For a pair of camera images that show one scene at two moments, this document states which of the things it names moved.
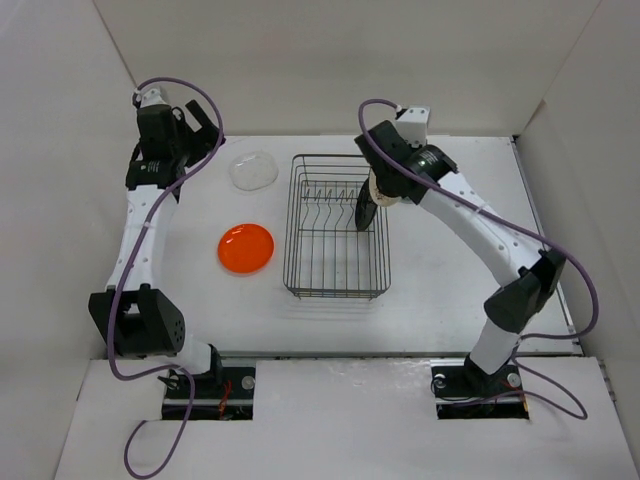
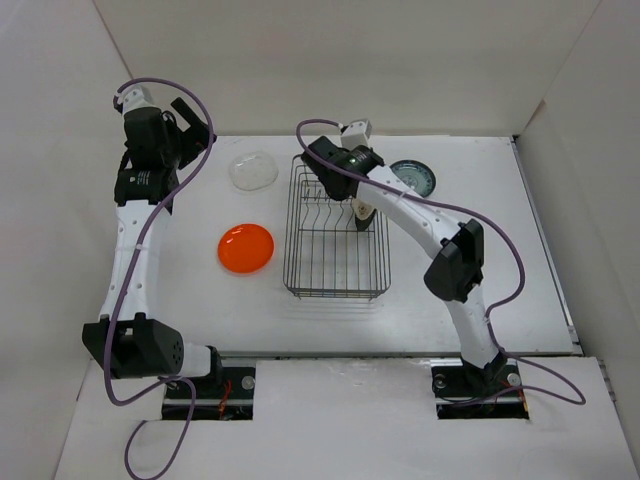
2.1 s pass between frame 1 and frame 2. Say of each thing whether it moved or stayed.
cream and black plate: moved
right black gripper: moved
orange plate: stayed
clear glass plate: stayed
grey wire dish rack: stayed
